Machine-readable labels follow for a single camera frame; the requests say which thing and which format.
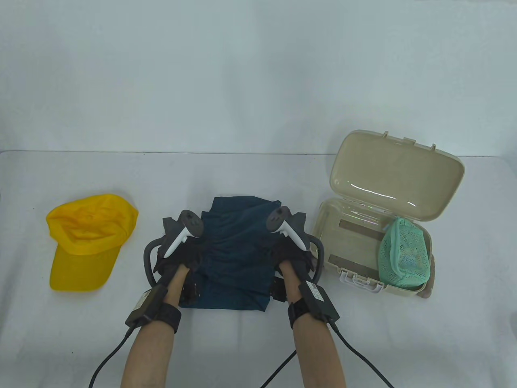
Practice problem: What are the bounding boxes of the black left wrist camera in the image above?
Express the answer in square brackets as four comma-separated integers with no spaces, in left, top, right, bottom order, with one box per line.
[182,279,202,304]

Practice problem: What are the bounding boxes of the black wrist box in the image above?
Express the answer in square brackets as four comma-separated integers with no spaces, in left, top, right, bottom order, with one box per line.
[299,281,340,324]
[125,284,168,328]

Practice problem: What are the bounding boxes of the black wrist strap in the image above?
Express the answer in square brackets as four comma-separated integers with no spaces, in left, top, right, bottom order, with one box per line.
[151,305,182,333]
[288,301,315,329]

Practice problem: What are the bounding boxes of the black left wrist box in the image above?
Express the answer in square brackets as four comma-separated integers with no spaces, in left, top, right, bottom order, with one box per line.
[125,284,168,328]

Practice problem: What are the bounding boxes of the dark teal shorts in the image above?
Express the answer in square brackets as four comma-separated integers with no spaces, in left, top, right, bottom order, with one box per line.
[178,197,283,312]

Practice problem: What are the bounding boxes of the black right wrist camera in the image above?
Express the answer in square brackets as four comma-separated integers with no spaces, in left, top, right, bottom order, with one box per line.
[271,277,289,302]

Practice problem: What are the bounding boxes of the black right wrist strap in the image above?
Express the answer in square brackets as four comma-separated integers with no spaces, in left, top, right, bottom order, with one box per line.
[288,301,315,329]

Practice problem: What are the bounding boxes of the yellow cap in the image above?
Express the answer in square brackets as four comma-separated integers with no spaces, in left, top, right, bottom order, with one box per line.
[46,194,139,291]

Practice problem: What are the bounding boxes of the person's left hand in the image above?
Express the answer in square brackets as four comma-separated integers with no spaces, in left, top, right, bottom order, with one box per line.
[156,236,210,280]

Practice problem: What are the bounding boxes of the green mesh pouch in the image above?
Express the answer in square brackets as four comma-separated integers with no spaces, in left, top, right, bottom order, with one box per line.
[378,217,430,288]

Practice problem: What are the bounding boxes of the grey hand controller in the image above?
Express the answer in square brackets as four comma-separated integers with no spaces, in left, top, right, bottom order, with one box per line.
[143,209,204,288]
[266,206,326,282]

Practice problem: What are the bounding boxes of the black right wrist box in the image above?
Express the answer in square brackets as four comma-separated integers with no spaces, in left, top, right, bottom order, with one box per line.
[299,281,340,324]

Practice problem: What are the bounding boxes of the person's right forearm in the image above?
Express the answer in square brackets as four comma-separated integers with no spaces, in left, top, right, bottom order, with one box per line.
[279,261,348,388]

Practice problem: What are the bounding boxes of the person's right hand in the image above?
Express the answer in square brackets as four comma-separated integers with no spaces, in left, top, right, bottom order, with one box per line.
[267,236,317,280]

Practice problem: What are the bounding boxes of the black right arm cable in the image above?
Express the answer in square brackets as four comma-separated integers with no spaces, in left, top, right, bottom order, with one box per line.
[258,321,394,388]

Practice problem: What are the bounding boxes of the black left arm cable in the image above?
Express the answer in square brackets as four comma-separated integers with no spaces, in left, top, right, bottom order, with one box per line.
[88,325,136,388]

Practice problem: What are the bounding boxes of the person's left forearm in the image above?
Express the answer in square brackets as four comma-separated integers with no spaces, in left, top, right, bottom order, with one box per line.
[121,267,191,388]

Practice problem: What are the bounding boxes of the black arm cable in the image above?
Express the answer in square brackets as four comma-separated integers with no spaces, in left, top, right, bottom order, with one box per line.
[88,325,136,388]
[258,321,394,388]

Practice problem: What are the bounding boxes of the black left wrist strap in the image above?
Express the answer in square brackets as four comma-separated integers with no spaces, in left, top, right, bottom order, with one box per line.
[151,305,182,333]

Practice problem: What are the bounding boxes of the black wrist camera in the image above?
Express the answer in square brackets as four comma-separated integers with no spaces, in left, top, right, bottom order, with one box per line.
[182,279,202,304]
[271,277,289,302]

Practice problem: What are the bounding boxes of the beige hard-shell suitcase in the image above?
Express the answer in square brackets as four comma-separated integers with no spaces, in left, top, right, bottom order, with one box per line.
[309,130,466,300]

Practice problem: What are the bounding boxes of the grey left hand controller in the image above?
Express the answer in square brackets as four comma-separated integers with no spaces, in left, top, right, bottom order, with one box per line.
[143,209,204,288]

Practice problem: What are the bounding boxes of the grey right hand controller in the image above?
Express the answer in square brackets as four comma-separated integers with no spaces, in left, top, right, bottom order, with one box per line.
[266,206,326,282]

